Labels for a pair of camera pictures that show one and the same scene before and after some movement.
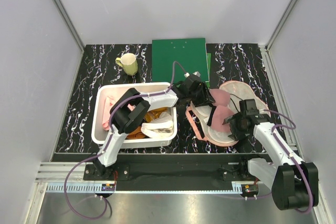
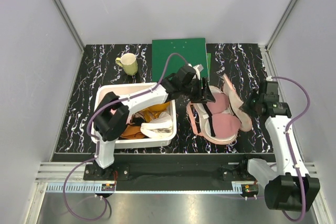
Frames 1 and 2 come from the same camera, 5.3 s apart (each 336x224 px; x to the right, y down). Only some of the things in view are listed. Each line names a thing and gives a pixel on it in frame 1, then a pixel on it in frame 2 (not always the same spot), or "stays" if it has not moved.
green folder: (191, 54) stays
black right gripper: (236, 134) to (245, 106)
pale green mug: (128, 62) stays
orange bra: (150, 115) stays
